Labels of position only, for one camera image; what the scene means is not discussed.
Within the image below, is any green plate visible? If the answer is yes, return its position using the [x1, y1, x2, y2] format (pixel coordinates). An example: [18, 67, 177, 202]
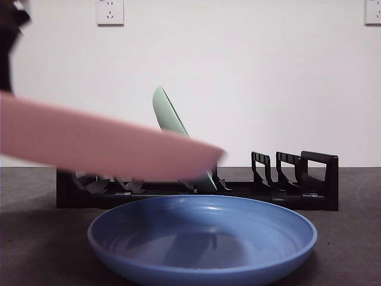
[152, 86, 218, 192]

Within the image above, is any pink plate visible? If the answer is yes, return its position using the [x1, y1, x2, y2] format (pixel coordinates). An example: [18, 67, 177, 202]
[0, 90, 229, 181]

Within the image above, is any blue plate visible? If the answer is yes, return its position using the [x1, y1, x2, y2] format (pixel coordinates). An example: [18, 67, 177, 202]
[87, 195, 318, 286]

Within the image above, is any black plastic dish rack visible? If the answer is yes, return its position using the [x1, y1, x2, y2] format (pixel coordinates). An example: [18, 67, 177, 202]
[55, 150, 339, 213]

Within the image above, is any white wall socket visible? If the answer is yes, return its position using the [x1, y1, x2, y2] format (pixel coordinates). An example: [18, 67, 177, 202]
[96, 0, 125, 26]
[364, 0, 381, 26]

